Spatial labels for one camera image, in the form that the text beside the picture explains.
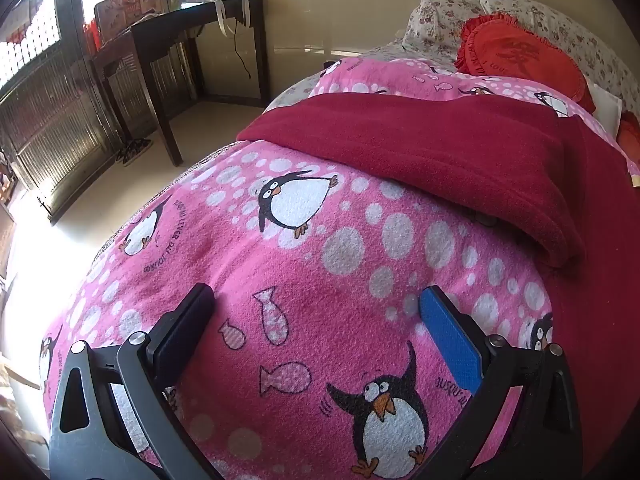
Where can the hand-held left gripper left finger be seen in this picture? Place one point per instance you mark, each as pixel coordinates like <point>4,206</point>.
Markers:
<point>186,327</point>

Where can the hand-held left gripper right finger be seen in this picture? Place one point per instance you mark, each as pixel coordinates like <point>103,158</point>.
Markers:
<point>450,340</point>

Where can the dark red fleece garment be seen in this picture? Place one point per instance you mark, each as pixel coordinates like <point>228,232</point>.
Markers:
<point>425,145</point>

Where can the pink penguin print blanket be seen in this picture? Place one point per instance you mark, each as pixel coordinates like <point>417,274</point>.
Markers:
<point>325,310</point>

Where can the pair of dark slippers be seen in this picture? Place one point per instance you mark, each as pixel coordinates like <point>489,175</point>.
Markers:
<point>134,152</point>

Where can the dark wooden lattice door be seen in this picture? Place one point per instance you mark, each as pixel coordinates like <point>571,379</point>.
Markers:
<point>50,125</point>

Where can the red cushion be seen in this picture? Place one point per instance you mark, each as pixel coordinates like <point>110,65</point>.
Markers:
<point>631,132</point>

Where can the white pillow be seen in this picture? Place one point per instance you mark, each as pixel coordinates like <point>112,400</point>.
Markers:
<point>607,105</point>

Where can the red heart-shaped ruffled pillow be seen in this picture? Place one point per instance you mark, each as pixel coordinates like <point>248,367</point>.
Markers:
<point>520,55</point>

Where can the dark wooden table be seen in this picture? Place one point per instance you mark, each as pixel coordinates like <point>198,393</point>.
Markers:
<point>150,35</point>

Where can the red packet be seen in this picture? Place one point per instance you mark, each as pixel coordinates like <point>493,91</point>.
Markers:
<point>91,37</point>

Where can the printed cardboard box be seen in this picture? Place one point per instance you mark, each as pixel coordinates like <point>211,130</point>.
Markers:
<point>125,10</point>

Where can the small floral pillow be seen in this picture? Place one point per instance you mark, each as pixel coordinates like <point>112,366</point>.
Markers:
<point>435,15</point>

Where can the large floral pillow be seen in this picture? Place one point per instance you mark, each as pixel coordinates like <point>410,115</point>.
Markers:
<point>550,17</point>

